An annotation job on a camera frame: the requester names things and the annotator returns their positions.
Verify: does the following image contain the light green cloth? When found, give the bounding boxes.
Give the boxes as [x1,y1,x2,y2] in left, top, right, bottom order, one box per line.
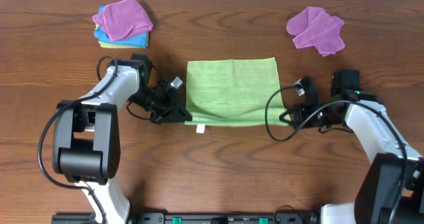
[185,57,286,127]

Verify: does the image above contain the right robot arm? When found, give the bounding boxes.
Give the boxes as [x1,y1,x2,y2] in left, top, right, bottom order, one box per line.
[280,70,423,223]

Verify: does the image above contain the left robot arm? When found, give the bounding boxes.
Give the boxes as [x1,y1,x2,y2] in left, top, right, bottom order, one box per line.
[48,54,192,223]

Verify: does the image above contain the folded blue cloth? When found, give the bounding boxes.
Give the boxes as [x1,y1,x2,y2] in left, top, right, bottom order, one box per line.
[93,5,149,49]

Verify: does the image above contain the folded yellow-green bottom cloth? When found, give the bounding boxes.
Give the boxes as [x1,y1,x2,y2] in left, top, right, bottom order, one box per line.
[95,24,149,50]

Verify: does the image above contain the crumpled purple cloth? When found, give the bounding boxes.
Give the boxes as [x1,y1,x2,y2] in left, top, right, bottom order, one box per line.
[286,7,345,57]

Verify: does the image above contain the folded purple cloth on stack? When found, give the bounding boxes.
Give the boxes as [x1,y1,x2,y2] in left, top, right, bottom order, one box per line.
[92,0,154,42]

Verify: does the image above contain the right camera cable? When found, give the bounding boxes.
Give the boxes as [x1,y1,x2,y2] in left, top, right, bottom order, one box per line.
[264,85,409,224]

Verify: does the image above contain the camera cable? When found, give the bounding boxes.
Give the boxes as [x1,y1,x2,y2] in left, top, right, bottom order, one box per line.
[264,85,409,224]
[37,55,160,224]

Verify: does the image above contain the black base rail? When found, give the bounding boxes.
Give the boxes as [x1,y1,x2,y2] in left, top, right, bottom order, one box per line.
[51,211,319,224]

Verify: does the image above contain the left camera cable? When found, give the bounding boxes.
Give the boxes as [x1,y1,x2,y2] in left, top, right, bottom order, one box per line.
[37,55,160,224]

